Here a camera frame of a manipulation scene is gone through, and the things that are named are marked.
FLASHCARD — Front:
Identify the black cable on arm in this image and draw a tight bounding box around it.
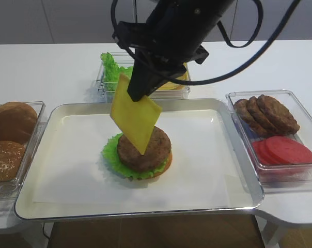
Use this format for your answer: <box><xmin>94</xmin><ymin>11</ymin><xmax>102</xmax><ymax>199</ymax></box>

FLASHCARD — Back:
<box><xmin>111</xmin><ymin>0</ymin><xmax>301</xmax><ymax>86</ymax></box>

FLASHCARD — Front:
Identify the yellow cheese slice stack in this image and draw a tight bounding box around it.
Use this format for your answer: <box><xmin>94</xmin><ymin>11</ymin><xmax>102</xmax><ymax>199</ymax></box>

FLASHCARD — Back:
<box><xmin>158</xmin><ymin>63</ymin><xmax>190</xmax><ymax>91</ymax></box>

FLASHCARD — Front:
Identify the silver metal tray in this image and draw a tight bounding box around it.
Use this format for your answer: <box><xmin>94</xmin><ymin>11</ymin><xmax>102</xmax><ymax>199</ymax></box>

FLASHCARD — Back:
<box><xmin>15</xmin><ymin>99</ymin><xmax>264</xmax><ymax>220</ymax></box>

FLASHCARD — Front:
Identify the clear patty tomato container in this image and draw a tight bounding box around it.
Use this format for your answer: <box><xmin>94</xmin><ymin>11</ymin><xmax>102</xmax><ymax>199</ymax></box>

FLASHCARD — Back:
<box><xmin>226</xmin><ymin>90</ymin><xmax>312</xmax><ymax>192</ymax></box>

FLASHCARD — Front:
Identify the sesame bun in front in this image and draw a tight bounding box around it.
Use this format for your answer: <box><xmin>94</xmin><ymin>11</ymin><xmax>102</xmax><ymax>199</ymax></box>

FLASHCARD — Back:
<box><xmin>0</xmin><ymin>141</ymin><xmax>25</xmax><ymax>182</ymax></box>

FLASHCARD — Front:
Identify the lettuce leaf under patty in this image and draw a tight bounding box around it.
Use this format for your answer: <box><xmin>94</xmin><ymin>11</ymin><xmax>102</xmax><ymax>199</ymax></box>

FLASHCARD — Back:
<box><xmin>102</xmin><ymin>133</ymin><xmax>168</xmax><ymax>180</ymax></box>

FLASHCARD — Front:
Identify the middle red tomato slice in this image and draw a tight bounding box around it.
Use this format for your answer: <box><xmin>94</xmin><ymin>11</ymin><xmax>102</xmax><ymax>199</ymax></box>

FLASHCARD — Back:
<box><xmin>258</xmin><ymin>140</ymin><xmax>282</xmax><ymax>165</ymax></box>

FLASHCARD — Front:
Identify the clear lettuce cheese container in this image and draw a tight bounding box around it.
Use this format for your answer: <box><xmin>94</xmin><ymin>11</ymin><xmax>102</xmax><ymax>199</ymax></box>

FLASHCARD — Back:
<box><xmin>97</xmin><ymin>52</ymin><xmax>190</xmax><ymax>102</ymax></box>

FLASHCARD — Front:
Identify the front brown patty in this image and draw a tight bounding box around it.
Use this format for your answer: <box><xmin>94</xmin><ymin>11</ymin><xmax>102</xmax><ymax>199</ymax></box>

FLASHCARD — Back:
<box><xmin>257</xmin><ymin>95</ymin><xmax>300</xmax><ymax>135</ymax></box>

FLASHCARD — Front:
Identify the middle brown patty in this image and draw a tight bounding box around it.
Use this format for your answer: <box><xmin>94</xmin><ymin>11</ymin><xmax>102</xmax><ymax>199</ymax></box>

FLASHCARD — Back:
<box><xmin>247</xmin><ymin>96</ymin><xmax>284</xmax><ymax>136</ymax></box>

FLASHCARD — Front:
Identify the bottom bun on tray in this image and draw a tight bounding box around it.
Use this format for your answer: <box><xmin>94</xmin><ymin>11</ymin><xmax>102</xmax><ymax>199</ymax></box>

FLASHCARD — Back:
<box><xmin>138</xmin><ymin>152</ymin><xmax>173</xmax><ymax>180</ymax></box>

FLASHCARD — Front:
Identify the brown patty on tray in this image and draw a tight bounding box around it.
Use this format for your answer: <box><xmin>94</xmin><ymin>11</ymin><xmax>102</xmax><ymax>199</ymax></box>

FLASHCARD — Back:
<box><xmin>117</xmin><ymin>127</ymin><xmax>171</xmax><ymax>173</ymax></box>

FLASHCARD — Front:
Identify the green lettuce in container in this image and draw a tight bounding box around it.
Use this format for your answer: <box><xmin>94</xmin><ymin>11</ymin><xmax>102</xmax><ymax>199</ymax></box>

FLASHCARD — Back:
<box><xmin>101</xmin><ymin>52</ymin><xmax>133</xmax><ymax>91</ymax></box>

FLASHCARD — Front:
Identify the front red tomato slice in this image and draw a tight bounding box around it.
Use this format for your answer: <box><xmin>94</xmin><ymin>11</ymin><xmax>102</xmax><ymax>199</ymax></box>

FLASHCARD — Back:
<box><xmin>264</xmin><ymin>136</ymin><xmax>312</xmax><ymax>164</ymax></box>

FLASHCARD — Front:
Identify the rear brown patty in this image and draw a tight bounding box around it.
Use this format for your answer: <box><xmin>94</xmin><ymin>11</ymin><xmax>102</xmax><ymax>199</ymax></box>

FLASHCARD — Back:
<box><xmin>234</xmin><ymin>99</ymin><xmax>268</xmax><ymax>137</ymax></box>

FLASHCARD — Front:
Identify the rear red tomato slice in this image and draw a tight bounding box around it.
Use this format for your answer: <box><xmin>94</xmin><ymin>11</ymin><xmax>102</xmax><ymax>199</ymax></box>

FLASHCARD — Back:
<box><xmin>252</xmin><ymin>141</ymin><xmax>271</xmax><ymax>165</ymax></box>

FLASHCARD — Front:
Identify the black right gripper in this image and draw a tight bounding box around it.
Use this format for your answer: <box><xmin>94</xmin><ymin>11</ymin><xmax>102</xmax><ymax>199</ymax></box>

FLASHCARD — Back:
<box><xmin>112</xmin><ymin>0</ymin><xmax>236</xmax><ymax>102</ymax></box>

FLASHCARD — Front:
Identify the plain brown bun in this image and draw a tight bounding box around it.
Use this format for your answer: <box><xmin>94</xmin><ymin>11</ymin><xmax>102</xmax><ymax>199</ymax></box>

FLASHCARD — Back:
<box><xmin>0</xmin><ymin>102</ymin><xmax>38</xmax><ymax>144</ymax></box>

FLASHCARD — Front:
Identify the red tomato slice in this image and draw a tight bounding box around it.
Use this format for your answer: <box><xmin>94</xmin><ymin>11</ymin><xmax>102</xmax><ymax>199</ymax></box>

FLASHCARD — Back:
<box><xmin>264</xmin><ymin>136</ymin><xmax>312</xmax><ymax>164</ymax></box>
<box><xmin>258</xmin><ymin>140</ymin><xmax>282</xmax><ymax>165</ymax></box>
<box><xmin>252</xmin><ymin>141</ymin><xmax>271</xmax><ymax>165</ymax></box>

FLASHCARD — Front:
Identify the clear bun container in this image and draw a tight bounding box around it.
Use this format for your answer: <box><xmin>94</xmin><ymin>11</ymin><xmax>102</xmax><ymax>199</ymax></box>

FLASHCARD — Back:
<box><xmin>0</xmin><ymin>101</ymin><xmax>46</xmax><ymax>199</ymax></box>

